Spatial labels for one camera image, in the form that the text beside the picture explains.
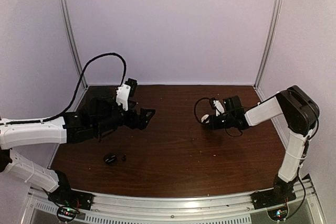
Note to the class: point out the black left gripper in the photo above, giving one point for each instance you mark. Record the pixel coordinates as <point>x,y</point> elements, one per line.
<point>142,122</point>

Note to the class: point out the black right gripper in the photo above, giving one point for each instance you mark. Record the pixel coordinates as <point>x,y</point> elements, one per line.
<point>213,125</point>

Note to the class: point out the white earbud charging case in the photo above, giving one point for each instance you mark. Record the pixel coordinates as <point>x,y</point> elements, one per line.
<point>204,118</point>

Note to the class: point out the black round cap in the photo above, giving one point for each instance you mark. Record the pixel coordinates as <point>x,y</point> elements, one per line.
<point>109,159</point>

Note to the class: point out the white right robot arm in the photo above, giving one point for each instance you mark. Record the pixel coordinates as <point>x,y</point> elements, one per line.
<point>299,110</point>

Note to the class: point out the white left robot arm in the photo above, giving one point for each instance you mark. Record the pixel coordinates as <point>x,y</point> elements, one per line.
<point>96,119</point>

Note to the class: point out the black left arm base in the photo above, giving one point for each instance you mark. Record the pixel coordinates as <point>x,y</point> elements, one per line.
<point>68,201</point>

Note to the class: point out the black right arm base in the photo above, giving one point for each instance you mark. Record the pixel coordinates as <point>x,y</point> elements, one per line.
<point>276,199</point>

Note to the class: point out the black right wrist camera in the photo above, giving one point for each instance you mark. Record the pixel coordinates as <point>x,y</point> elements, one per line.
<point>217,106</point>

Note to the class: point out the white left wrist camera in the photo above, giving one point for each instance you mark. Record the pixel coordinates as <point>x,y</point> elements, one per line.
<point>124,92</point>

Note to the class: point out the aluminium front table rail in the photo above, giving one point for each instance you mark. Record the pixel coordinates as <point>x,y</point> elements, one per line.
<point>232,208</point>

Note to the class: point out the right aluminium corner post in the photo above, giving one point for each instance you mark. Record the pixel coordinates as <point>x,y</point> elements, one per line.
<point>276,10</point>

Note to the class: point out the aluminium corner post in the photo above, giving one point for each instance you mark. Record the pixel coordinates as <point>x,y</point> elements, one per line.
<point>70,36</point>
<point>276,10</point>

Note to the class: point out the left aluminium corner post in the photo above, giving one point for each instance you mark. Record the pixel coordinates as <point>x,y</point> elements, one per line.
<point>70,36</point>

